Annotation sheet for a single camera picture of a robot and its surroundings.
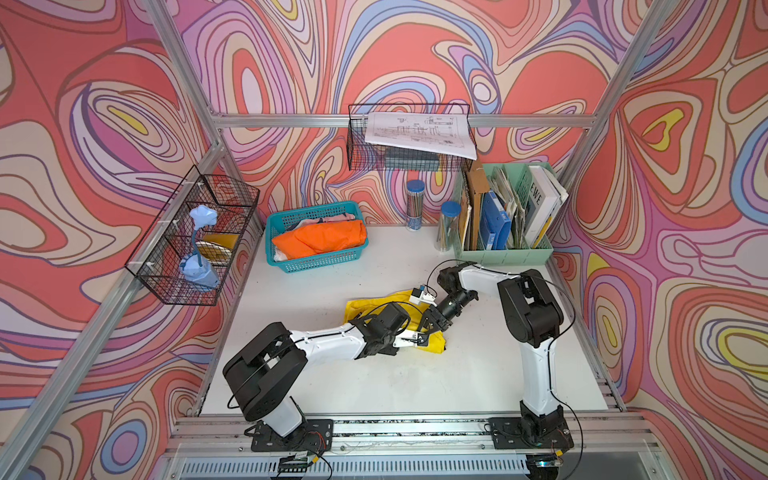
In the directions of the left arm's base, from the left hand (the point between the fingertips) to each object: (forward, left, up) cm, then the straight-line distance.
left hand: (396, 327), depth 89 cm
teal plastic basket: (+22, +31, +4) cm, 38 cm away
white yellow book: (+34, -48, +24) cm, 63 cm away
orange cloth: (+29, +25, +9) cm, 39 cm away
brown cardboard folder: (+31, -24, +30) cm, 49 cm away
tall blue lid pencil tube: (+45, -7, +10) cm, 47 cm away
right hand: (-5, -9, +1) cm, 10 cm away
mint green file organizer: (+44, -40, +21) cm, 63 cm away
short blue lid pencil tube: (+34, -19, +5) cm, 39 cm away
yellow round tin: (+6, +44, +30) cm, 53 cm away
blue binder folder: (+30, -33, +16) cm, 47 cm away
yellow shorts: (-4, -4, +18) cm, 19 cm away
